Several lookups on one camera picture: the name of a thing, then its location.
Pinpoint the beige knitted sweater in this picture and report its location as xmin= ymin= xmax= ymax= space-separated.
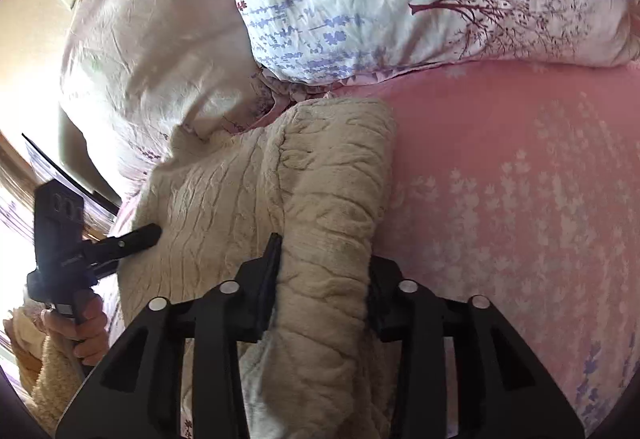
xmin=118 ymin=99 xmax=397 ymax=438

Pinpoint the pale pink pillow behind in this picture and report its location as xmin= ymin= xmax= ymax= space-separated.
xmin=61 ymin=0 xmax=290 ymax=197

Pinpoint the pink floral bed sheet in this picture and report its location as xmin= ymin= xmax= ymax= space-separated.
xmin=332 ymin=64 xmax=639 ymax=430

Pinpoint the black bedside monitor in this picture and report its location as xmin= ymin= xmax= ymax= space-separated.
xmin=22 ymin=133 xmax=119 ymax=225

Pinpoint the person's left hand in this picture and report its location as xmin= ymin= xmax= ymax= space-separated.
xmin=41 ymin=293 xmax=110 ymax=367

